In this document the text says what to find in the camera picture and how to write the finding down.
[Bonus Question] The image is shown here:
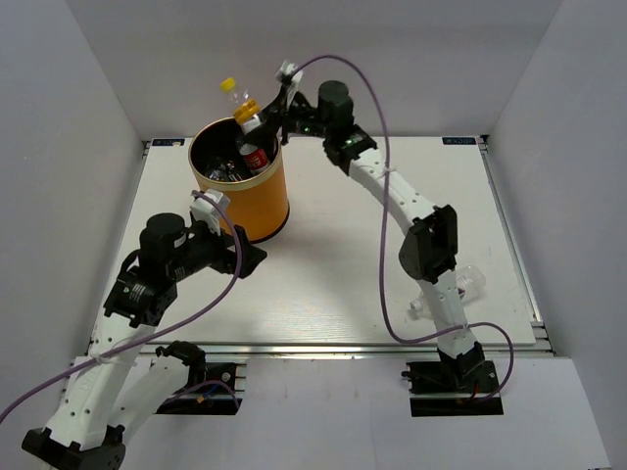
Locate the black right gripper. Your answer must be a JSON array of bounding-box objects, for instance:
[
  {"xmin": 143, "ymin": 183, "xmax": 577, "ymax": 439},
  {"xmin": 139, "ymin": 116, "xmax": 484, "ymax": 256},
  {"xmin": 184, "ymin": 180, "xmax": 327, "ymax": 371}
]
[{"xmin": 241, "ymin": 86, "xmax": 332, "ymax": 154}]

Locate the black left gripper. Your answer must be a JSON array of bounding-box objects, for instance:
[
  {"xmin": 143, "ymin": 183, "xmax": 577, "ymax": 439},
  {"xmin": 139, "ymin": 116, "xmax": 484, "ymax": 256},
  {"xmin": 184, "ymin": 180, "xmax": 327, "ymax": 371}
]
[{"xmin": 169, "ymin": 215, "xmax": 267, "ymax": 280}]

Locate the clear bottle yellow cap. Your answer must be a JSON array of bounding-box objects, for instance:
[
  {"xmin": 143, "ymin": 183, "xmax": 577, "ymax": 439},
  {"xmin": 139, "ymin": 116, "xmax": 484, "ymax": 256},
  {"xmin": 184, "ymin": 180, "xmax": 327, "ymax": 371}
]
[{"xmin": 219, "ymin": 77, "xmax": 262, "ymax": 134}]

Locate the clear bottle red label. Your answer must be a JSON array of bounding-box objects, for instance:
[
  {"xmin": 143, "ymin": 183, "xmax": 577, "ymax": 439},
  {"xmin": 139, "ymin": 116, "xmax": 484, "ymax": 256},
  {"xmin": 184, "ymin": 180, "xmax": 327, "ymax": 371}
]
[{"xmin": 236, "ymin": 133, "xmax": 270, "ymax": 175}]

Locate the clear bottle blue orange label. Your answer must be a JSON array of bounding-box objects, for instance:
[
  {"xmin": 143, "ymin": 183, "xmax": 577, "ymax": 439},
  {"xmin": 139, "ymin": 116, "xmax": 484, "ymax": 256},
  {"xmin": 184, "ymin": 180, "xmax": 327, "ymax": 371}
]
[{"xmin": 408, "ymin": 265, "xmax": 486, "ymax": 320}]

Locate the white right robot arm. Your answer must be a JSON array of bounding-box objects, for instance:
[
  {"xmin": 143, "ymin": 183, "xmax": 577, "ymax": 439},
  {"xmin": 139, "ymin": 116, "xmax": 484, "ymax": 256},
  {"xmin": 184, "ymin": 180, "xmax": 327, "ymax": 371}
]
[{"xmin": 245, "ymin": 77, "xmax": 485, "ymax": 391}]

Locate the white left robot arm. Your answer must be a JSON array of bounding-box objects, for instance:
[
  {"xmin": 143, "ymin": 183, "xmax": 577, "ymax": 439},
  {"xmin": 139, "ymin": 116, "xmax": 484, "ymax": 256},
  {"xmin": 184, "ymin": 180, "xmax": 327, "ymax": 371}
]
[{"xmin": 22, "ymin": 212, "xmax": 267, "ymax": 469}]

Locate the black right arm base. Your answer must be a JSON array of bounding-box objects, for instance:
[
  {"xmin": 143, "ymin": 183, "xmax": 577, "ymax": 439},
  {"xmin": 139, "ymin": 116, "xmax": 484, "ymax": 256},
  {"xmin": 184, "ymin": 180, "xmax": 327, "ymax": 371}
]
[{"xmin": 401, "ymin": 361, "xmax": 504, "ymax": 417}]

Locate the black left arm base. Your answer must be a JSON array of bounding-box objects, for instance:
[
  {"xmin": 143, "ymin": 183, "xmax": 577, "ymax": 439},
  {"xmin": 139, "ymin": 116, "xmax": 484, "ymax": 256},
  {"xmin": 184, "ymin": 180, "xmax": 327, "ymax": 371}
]
[{"xmin": 156, "ymin": 360, "xmax": 246, "ymax": 416}]

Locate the orange cylindrical bin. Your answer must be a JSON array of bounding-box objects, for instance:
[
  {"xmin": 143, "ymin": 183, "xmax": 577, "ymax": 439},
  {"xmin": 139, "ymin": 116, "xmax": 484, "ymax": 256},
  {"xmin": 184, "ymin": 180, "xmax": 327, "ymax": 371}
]
[{"xmin": 188, "ymin": 117, "xmax": 290, "ymax": 243}]

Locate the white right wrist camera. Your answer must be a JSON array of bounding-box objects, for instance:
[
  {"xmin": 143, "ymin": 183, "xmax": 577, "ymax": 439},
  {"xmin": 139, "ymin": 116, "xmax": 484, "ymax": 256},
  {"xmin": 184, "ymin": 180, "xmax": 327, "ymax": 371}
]
[{"xmin": 275, "ymin": 60, "xmax": 303, "ymax": 106}]

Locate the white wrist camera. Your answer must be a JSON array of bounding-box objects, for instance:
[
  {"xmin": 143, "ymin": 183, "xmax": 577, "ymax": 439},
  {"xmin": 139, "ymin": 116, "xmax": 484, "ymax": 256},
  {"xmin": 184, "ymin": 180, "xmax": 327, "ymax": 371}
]
[
  {"xmin": 189, "ymin": 189, "xmax": 230, "ymax": 235},
  {"xmin": 275, "ymin": 60, "xmax": 303, "ymax": 106}
]

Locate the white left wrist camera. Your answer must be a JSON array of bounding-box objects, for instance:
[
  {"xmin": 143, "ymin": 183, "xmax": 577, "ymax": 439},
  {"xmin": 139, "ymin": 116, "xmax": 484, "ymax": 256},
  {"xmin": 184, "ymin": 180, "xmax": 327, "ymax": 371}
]
[{"xmin": 189, "ymin": 189, "xmax": 230, "ymax": 235}]

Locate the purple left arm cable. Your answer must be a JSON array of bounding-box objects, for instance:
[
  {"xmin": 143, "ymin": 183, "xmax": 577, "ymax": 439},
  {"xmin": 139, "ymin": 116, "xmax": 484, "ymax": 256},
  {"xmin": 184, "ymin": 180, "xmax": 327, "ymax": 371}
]
[{"xmin": 0, "ymin": 190, "xmax": 246, "ymax": 423}]

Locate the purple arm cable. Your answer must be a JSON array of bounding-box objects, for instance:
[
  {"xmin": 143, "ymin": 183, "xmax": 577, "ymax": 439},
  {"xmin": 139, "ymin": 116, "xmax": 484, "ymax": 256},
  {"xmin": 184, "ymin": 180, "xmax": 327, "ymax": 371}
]
[
  {"xmin": 0, "ymin": 190, "xmax": 246, "ymax": 423},
  {"xmin": 288, "ymin": 54, "xmax": 515, "ymax": 403}
]

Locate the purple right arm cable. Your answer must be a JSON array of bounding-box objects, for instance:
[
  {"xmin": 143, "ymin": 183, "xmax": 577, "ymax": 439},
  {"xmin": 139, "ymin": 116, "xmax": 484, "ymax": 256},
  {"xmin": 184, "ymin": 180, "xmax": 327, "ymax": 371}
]
[{"xmin": 288, "ymin": 54, "xmax": 515, "ymax": 403}]

